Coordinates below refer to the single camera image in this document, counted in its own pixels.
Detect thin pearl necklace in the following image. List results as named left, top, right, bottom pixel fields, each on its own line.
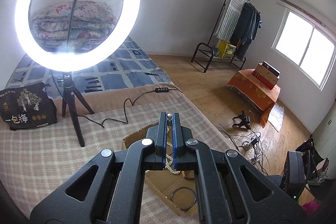
left=165, top=113, right=182, bottom=175

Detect black ring necklace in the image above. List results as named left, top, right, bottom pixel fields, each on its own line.
left=170, top=186, right=198, bottom=212

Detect pink sleeve forearm right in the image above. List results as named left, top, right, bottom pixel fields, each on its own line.
left=302, top=200, right=320, bottom=217

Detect small black floor tripod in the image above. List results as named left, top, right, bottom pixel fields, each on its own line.
left=232, top=110, right=251, bottom=130

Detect blue patterned mattress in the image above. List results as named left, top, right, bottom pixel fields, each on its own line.
left=6, top=38, right=172, bottom=100

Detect black clothes rack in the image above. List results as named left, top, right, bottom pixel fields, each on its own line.
left=191, top=0, right=262, bottom=73

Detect orange cloth covered table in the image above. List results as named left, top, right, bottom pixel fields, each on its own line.
left=227, top=69, right=281, bottom=127

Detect yellow box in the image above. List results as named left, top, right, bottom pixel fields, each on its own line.
left=217, top=40, right=236, bottom=59

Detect black tripod stand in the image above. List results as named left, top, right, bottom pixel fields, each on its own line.
left=62, top=73, right=95, bottom=147

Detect stacked boxes on table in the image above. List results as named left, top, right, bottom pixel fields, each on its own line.
left=252, top=61, right=280, bottom=89

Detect plaid pink blanket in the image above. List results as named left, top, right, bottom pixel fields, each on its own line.
left=1, top=85, right=232, bottom=217

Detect folded floral quilt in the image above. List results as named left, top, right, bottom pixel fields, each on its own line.
left=30, top=1, right=119, bottom=53

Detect striped hanging towel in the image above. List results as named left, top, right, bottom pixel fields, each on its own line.
left=215, top=0, right=245, bottom=41

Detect black snack bag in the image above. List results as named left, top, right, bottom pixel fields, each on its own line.
left=0, top=83, right=58, bottom=131

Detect dark hanging clothes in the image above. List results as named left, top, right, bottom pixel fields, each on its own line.
left=230, top=2, right=262, bottom=60

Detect window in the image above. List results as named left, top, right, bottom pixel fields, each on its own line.
left=272, top=8, right=335, bottom=90

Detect black light cable with remote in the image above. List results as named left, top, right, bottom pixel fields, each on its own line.
left=51, top=74, right=184, bottom=128

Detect white power strip with cables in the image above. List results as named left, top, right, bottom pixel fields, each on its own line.
left=216, top=110, right=276, bottom=176

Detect white ring light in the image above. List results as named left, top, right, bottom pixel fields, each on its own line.
left=14, top=0, right=140, bottom=72

